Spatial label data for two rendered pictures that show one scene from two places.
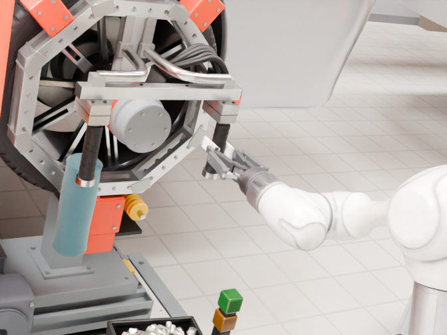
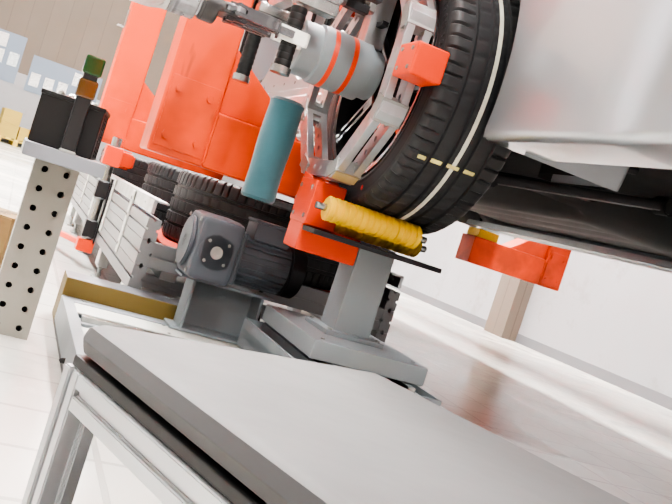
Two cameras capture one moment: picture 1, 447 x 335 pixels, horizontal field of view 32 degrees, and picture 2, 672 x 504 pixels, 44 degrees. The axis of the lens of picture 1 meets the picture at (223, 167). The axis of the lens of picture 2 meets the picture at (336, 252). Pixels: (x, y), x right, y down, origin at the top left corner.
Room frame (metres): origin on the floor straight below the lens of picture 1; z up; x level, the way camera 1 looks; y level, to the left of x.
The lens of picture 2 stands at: (2.47, -1.64, 0.48)
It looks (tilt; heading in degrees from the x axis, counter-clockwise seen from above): 2 degrees down; 105
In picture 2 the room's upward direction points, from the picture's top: 18 degrees clockwise
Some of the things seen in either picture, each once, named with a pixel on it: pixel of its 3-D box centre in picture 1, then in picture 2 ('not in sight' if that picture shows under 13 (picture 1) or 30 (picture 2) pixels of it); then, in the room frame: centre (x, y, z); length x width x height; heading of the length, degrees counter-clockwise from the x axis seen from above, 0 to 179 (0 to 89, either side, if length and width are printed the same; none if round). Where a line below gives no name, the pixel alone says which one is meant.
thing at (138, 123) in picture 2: not in sight; (180, 132); (0.42, 2.28, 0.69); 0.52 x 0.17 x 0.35; 37
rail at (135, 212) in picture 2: not in sight; (112, 202); (0.59, 1.56, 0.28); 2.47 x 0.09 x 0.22; 127
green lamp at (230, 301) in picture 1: (230, 301); (93, 66); (1.42, -0.09, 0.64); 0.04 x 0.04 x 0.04; 37
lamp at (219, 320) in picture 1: (225, 319); (86, 89); (1.42, -0.09, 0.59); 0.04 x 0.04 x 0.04; 37
